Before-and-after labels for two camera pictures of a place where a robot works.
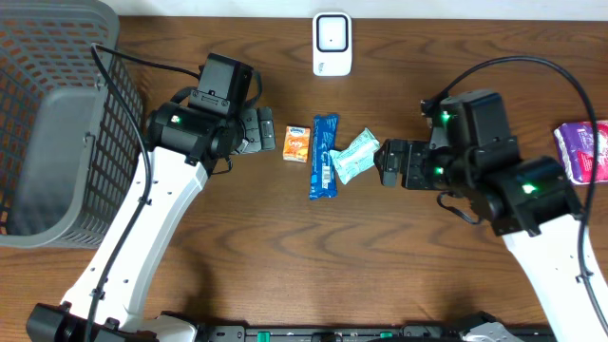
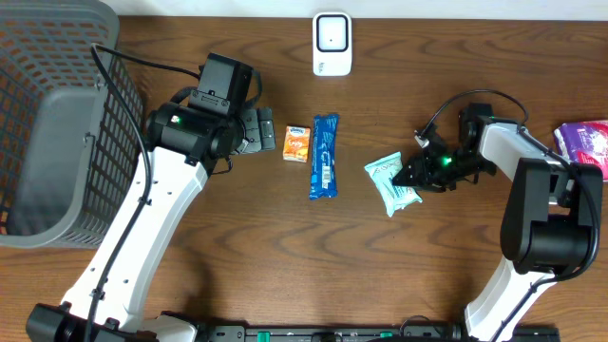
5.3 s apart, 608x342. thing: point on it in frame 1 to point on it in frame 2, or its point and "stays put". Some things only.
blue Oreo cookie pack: (325, 137) stays put
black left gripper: (254, 130) stays put
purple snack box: (575, 142) stays put
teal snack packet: (355, 157) to (394, 197)
